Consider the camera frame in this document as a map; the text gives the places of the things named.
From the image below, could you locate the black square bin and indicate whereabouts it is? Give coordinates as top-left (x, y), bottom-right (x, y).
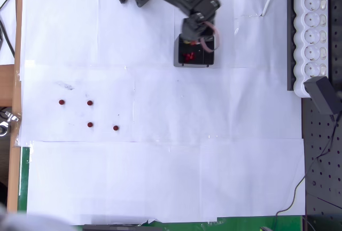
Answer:
top-left (173, 34), bottom-right (215, 68)

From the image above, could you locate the white power strip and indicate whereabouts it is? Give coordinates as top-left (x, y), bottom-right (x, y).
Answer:
top-left (293, 0), bottom-right (329, 98)

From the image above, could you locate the white paper table cover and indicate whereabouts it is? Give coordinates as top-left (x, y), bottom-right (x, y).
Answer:
top-left (17, 0), bottom-right (307, 226)

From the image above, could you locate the black power adapter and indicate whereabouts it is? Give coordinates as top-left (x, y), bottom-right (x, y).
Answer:
top-left (304, 76), bottom-right (339, 116)

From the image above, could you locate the black pegboard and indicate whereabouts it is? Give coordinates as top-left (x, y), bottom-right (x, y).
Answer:
top-left (301, 0), bottom-right (342, 231)

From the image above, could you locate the metal clamp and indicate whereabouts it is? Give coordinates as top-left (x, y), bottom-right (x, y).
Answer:
top-left (0, 110), bottom-right (21, 136)

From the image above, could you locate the blurred grey object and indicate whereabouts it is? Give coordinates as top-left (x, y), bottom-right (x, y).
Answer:
top-left (0, 203), bottom-right (74, 231)

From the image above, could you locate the thin black adapter cable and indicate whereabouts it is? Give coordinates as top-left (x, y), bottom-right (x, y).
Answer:
top-left (274, 113), bottom-right (340, 217)

